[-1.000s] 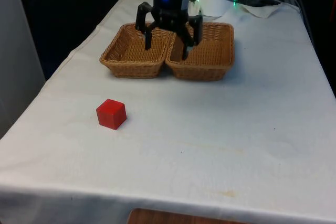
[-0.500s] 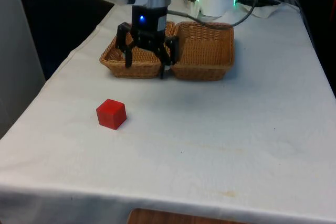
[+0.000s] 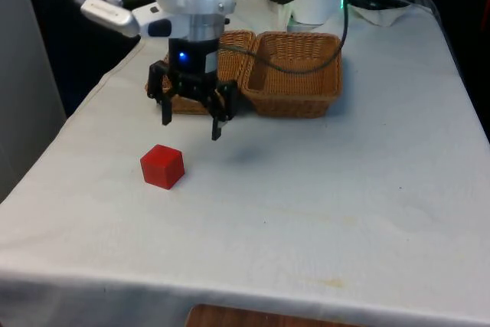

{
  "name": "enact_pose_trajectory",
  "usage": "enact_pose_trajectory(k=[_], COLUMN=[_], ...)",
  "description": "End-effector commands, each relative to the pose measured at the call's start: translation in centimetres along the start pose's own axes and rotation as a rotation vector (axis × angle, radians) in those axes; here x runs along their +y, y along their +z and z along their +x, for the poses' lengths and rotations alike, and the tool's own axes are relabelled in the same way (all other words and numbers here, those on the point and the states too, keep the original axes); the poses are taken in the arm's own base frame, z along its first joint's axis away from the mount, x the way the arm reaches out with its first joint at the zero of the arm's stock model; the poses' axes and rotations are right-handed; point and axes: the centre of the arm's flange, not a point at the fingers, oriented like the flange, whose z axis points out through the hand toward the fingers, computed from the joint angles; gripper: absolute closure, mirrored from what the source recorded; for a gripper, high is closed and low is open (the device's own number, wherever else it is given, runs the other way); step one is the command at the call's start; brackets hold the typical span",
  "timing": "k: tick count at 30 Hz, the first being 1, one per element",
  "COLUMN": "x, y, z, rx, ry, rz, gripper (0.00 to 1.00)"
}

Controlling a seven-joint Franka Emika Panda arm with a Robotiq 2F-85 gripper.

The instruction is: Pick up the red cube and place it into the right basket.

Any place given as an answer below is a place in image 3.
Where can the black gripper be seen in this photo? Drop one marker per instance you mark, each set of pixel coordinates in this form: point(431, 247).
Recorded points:
point(195, 64)

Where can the red cube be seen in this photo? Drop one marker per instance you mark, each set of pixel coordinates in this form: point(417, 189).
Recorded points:
point(162, 168)

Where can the wicker basket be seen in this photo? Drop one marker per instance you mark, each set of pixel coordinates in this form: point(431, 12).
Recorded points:
point(291, 105)
point(233, 63)

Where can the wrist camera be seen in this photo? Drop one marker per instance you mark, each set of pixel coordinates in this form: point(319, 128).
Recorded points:
point(107, 13)

